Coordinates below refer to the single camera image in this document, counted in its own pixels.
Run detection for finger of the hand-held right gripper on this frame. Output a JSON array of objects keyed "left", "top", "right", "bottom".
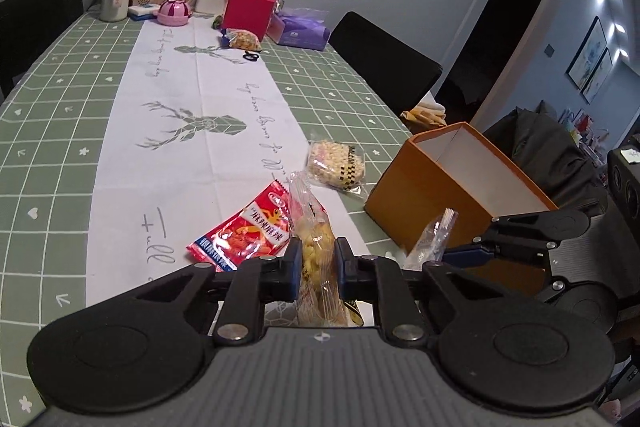
[
  {"left": 536, "top": 276, "right": 570, "bottom": 307},
  {"left": 442, "top": 208, "right": 592, "bottom": 269}
]

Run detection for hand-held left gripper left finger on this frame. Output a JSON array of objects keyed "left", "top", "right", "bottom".
[{"left": 100, "top": 238, "right": 304, "bottom": 348}]

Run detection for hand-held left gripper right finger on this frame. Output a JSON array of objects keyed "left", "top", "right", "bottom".
[{"left": 334, "top": 237, "right": 538, "bottom": 349}]

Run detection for yellow puffed snack bag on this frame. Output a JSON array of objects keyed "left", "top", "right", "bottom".
[{"left": 287, "top": 171, "right": 363, "bottom": 328}]

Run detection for red snack packet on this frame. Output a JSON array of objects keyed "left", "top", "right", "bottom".
[{"left": 186, "top": 184, "right": 293, "bottom": 273}]

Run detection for orange cardboard box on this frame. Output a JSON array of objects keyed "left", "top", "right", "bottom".
[{"left": 363, "top": 122, "right": 559, "bottom": 295}]

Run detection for checkered popcorn packet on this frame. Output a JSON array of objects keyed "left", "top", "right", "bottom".
[{"left": 305, "top": 138, "right": 368, "bottom": 195}]

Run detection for black speaker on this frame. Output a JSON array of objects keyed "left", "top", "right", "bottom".
[{"left": 607, "top": 147, "right": 640, "bottom": 218}]

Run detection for black leather jacket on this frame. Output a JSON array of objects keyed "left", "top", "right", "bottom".
[{"left": 482, "top": 107, "right": 616, "bottom": 218}]

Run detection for yellow patterned folded cloth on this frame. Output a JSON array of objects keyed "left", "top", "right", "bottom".
[{"left": 400, "top": 107, "right": 448, "bottom": 128}]

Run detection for black chair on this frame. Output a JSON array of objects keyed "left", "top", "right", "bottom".
[
  {"left": 0, "top": 0, "right": 85, "bottom": 98},
  {"left": 329, "top": 11, "right": 444, "bottom": 118}
]

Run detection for clear bag of nuts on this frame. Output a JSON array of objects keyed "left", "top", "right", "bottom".
[{"left": 227, "top": 28, "right": 262, "bottom": 52}]

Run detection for purple tissue pack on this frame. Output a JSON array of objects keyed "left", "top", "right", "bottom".
[{"left": 267, "top": 7, "right": 331, "bottom": 52}]

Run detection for pink square box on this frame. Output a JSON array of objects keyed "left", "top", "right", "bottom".
[{"left": 221, "top": 0, "right": 278, "bottom": 40}]

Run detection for green checked tablecloth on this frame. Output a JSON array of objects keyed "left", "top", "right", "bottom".
[{"left": 0, "top": 4, "right": 416, "bottom": 427}]

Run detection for pink round container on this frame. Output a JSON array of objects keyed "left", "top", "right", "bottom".
[{"left": 157, "top": 0, "right": 193, "bottom": 26}]

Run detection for blue white small box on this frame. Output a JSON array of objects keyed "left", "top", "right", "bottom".
[{"left": 127, "top": 4, "right": 161, "bottom": 22}]

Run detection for small framed wall picture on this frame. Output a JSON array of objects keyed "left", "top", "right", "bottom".
[{"left": 582, "top": 48, "right": 613, "bottom": 105}]

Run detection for large framed wall picture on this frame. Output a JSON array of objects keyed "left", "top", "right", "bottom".
[{"left": 566, "top": 16, "right": 608, "bottom": 90}]

